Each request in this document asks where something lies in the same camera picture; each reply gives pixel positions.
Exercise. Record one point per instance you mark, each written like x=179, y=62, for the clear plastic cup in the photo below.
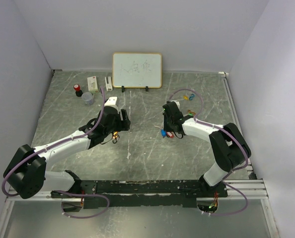
x=88, y=98

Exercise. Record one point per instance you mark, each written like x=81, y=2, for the small whiteboard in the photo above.
x=137, y=70

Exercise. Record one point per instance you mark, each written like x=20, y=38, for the blue S carabiner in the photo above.
x=191, y=97

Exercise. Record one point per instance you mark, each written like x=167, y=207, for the red black stamp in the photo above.
x=78, y=90

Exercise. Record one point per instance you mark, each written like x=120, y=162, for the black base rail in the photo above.
x=146, y=193

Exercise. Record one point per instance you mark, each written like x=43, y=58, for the red tag key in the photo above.
x=169, y=134

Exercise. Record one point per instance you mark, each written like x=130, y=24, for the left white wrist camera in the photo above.
x=112, y=102

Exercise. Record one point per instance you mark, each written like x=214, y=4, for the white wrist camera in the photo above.
x=177, y=103
x=112, y=102

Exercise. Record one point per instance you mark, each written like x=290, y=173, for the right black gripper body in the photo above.
x=167, y=123

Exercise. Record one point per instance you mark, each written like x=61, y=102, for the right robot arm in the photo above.
x=227, y=143

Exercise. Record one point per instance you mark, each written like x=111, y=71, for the white green box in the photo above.
x=92, y=84

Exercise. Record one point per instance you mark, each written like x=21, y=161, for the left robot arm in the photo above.
x=28, y=171

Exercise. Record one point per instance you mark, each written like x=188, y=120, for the right aluminium side rail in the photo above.
x=234, y=111

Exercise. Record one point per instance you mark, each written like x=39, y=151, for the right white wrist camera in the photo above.
x=177, y=103

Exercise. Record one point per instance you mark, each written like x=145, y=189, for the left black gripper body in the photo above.
x=119, y=125

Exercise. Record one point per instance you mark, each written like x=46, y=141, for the yellow tag key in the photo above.
x=186, y=97

